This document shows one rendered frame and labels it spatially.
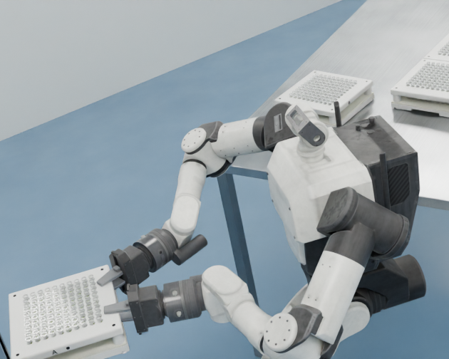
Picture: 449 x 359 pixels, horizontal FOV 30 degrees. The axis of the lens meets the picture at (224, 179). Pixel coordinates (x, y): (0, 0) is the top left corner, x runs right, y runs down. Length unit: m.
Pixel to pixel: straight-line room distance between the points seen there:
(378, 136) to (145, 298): 0.64
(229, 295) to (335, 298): 0.25
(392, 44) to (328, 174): 1.57
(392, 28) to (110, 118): 2.28
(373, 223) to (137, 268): 0.61
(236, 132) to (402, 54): 1.23
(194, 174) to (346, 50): 1.31
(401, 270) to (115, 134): 3.13
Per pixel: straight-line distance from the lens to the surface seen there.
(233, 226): 2.83
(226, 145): 2.14
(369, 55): 3.23
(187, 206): 2.06
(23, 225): 4.38
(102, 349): 1.86
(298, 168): 1.82
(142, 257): 1.98
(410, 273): 2.10
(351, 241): 1.65
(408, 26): 3.45
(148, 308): 1.85
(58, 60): 5.28
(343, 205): 1.66
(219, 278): 1.81
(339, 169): 1.80
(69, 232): 4.20
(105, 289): 1.94
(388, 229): 1.68
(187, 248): 2.04
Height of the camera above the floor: 2.24
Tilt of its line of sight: 32 degrees down
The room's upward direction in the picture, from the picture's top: 12 degrees counter-clockwise
